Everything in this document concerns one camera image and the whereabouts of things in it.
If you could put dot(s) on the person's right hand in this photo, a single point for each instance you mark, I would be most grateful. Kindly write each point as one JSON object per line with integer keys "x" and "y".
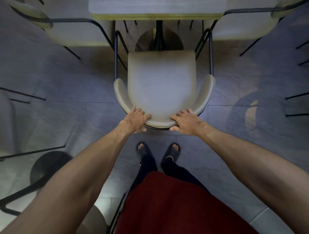
{"x": 190, "y": 123}

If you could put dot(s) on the person's left hand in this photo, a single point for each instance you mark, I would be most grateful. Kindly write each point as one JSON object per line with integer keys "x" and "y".
{"x": 135, "y": 120}

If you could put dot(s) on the beige chair with black frame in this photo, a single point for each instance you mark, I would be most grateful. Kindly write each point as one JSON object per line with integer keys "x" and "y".
{"x": 297, "y": 115}
{"x": 241, "y": 26}
{"x": 79, "y": 33}
{"x": 6, "y": 120}
{"x": 161, "y": 84}
{"x": 94, "y": 221}

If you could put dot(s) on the person's left forearm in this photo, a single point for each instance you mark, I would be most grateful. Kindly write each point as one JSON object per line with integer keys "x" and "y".
{"x": 96, "y": 156}

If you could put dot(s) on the person's right forearm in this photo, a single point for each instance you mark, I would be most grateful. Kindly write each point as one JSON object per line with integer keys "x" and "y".
{"x": 241, "y": 154}

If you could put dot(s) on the left black sandal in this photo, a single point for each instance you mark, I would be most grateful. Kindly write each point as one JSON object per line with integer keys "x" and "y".
{"x": 143, "y": 152}

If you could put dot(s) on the black sandal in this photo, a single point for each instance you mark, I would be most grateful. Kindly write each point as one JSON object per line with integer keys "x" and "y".
{"x": 172, "y": 152}
{"x": 143, "y": 152}

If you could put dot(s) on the right black sandal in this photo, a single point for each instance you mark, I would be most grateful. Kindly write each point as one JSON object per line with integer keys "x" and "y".
{"x": 172, "y": 152}

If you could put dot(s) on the dark trousers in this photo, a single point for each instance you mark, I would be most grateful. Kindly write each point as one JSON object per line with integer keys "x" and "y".
{"x": 147, "y": 168}

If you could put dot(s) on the dark red shirt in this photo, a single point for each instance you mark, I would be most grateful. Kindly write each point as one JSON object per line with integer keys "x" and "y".
{"x": 181, "y": 207}

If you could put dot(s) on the black round table base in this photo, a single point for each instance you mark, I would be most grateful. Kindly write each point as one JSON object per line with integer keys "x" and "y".
{"x": 53, "y": 166}

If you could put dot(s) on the grey wooden table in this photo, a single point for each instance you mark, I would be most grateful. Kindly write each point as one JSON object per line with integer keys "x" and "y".
{"x": 157, "y": 7}

